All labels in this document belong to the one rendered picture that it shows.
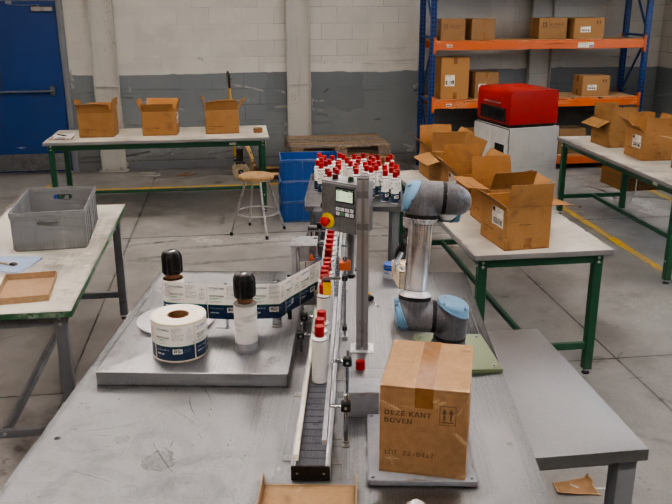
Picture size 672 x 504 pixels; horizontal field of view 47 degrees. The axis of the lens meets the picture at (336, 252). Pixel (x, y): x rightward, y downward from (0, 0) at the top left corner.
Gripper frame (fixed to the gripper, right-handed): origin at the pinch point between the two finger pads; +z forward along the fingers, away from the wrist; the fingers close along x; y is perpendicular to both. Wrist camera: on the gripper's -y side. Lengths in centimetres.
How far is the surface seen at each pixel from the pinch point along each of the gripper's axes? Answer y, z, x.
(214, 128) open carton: -501, 26, -93
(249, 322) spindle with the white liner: 47, 0, -69
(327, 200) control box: 30, -40, -39
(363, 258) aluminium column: 39, -20, -26
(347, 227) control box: 36, -31, -32
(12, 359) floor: -149, 103, -214
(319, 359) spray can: 75, 2, -47
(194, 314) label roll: 42, -3, -89
